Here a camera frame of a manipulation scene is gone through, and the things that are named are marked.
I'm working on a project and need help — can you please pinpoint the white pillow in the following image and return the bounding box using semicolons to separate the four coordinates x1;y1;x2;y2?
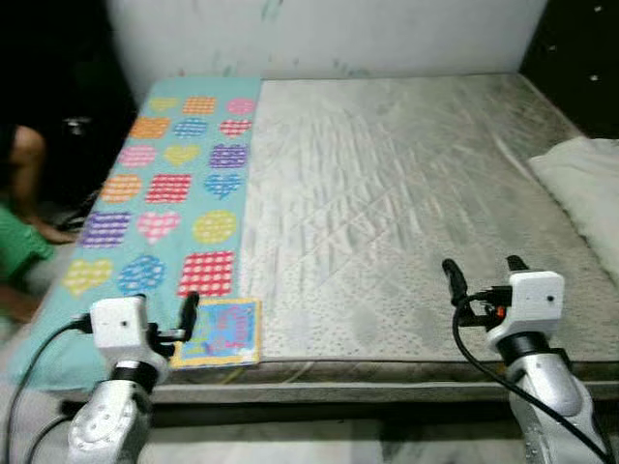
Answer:
527;135;619;281

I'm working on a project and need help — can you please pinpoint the colourful yellow-bordered children's book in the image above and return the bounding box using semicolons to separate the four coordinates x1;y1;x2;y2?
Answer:
170;298;262;370

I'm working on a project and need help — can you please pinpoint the grey quilted mattress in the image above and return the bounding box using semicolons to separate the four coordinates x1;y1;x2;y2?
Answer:
29;72;619;402

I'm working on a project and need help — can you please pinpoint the teal blanket with dotted shapes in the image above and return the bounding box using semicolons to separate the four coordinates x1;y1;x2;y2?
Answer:
5;75;264;392

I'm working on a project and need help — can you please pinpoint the green plastic stool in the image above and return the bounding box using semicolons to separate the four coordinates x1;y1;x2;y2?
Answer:
0;203;56;289

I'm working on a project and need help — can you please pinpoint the dark bed base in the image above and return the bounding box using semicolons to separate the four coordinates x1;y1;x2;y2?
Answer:
58;387;619;431

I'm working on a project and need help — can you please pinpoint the person's bare leg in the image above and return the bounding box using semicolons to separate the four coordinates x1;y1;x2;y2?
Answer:
8;126;76;245

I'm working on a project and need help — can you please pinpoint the black tufted headboard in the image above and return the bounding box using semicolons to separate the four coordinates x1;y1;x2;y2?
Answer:
519;0;619;136

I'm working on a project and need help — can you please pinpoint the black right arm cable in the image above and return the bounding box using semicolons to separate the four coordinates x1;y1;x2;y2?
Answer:
452;290;612;464

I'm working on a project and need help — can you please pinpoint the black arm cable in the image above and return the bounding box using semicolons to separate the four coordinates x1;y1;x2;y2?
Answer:
452;290;612;464
3;319;95;464

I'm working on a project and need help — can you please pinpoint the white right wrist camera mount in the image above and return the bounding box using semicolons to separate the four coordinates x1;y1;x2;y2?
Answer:
484;271;566;349

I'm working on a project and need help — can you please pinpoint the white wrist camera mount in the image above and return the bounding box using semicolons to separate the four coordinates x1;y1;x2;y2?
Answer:
484;271;566;349
89;296;151;363

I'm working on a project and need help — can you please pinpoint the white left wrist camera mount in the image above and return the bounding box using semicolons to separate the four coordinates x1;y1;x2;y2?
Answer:
89;296;151;363

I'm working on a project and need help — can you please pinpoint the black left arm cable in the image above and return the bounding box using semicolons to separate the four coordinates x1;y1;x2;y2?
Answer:
3;319;95;464

